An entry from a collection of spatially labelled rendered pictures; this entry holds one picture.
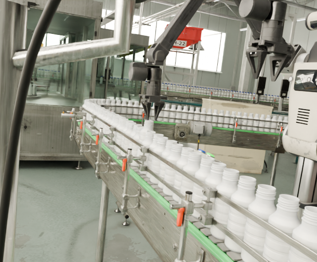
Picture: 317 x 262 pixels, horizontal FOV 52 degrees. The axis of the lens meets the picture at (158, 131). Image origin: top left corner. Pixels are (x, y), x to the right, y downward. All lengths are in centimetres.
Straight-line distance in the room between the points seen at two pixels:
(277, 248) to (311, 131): 78
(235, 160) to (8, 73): 560
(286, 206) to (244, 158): 517
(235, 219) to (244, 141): 257
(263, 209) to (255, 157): 520
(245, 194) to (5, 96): 59
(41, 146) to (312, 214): 430
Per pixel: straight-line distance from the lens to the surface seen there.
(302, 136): 141
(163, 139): 113
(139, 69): 124
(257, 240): 72
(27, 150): 471
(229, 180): 78
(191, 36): 829
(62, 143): 472
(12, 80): 24
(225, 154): 570
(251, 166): 590
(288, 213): 66
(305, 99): 141
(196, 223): 89
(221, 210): 80
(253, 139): 333
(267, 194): 70
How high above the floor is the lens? 135
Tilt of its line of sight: 8 degrees down
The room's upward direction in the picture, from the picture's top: 6 degrees clockwise
